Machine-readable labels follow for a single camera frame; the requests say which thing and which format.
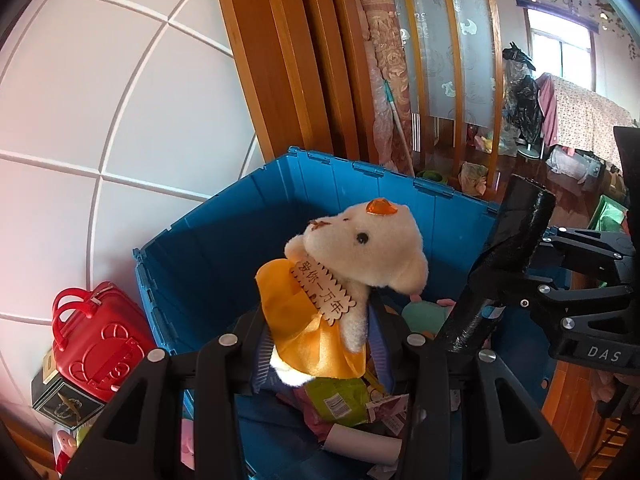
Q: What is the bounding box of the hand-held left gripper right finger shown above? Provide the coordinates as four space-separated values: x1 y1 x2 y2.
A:
369 294 583 480

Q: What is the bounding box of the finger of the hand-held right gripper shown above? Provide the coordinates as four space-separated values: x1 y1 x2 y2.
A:
500 280 632 333
537 227 640 286

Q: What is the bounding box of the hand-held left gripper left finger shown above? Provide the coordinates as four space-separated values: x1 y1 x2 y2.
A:
60 309 275 480

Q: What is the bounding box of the pink green snack bag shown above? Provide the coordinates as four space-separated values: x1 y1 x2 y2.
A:
300 377 373 428

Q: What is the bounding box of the white paper roll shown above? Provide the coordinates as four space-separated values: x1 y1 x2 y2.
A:
322 422 403 463

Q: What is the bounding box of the blue plastic crate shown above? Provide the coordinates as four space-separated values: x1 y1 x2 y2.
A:
132 146 573 480

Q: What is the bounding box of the white bear plush yellow dress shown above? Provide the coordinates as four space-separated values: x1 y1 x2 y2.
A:
256 197 429 386

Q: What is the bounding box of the teal plush toy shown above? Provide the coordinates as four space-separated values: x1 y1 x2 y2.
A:
401 297 456 333

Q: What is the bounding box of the floral cloth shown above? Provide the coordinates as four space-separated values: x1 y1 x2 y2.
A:
537 72 638 173

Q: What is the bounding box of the crumpled pink cloth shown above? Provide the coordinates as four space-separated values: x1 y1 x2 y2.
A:
459 161 488 196

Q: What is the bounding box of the red toy suitcase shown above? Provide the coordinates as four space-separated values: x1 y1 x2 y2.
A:
51 281 158 403

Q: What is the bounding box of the black garbage bag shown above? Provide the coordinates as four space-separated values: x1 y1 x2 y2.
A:
501 42 543 146

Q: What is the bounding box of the black gift box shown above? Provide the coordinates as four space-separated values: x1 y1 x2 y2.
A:
31 375 103 431

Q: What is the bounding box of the window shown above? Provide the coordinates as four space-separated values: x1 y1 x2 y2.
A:
525 7 598 93

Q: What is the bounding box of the red dress pig plush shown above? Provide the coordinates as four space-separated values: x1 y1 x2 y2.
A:
52 427 91 476

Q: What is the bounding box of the frosted glass sliding door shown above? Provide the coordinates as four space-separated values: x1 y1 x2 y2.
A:
395 0 501 131

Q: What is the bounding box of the rolled patterned carpet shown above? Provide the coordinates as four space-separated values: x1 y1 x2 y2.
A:
352 0 418 171

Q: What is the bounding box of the mop handle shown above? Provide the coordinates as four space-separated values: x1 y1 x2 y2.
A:
382 80 416 176

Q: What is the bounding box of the wooden door frame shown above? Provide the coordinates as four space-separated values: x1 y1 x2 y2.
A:
210 0 381 161

